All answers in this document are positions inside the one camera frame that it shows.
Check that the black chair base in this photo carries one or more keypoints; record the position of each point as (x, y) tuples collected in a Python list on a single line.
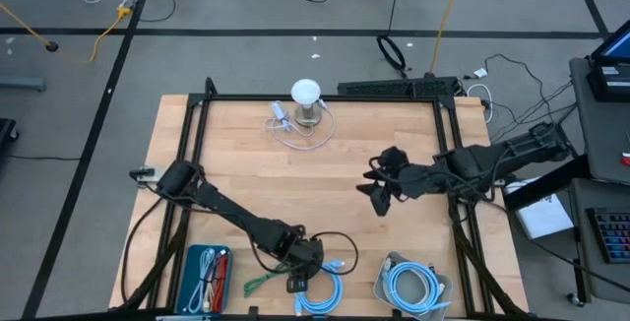
[(6, 136)]

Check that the white dome on metal stand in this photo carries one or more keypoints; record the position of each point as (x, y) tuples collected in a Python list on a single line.
[(305, 90)]

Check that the black laptop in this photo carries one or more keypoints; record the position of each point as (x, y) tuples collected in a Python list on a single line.
[(610, 82)]

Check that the black round floor cap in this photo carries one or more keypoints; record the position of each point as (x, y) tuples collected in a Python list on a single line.
[(51, 46)]

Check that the grey floor bar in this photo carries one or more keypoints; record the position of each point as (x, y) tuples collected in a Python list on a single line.
[(22, 83)]

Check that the grey plastic tray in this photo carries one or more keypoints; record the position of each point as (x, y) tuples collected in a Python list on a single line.
[(379, 286)]

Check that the white paper box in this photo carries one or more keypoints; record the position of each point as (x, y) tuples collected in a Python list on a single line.
[(541, 217)]

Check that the small white tag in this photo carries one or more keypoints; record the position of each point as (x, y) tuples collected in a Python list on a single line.
[(480, 72)]

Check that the cart caster wheel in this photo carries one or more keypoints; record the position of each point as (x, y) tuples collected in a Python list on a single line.
[(575, 299)]

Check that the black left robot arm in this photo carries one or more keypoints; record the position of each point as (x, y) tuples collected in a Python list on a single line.
[(231, 210)]

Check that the teal plastic tray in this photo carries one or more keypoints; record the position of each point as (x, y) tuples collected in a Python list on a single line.
[(189, 291)]

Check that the black aluminium frame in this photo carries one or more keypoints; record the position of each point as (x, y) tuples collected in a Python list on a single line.
[(344, 98)]

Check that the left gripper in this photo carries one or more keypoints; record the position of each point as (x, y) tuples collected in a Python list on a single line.
[(307, 254)]

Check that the black backlit keyboard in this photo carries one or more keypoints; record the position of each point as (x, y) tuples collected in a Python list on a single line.
[(612, 235)]

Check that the grey cart top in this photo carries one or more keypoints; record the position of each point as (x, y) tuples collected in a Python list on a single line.
[(605, 139)]

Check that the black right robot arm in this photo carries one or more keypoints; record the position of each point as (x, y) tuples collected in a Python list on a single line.
[(507, 156)]

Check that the black diagonal bar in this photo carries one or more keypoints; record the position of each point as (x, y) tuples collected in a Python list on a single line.
[(541, 185)]

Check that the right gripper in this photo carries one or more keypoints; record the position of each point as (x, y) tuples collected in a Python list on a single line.
[(408, 180)]

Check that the grey keyboard desk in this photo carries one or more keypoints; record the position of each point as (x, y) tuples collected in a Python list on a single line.
[(590, 281)]

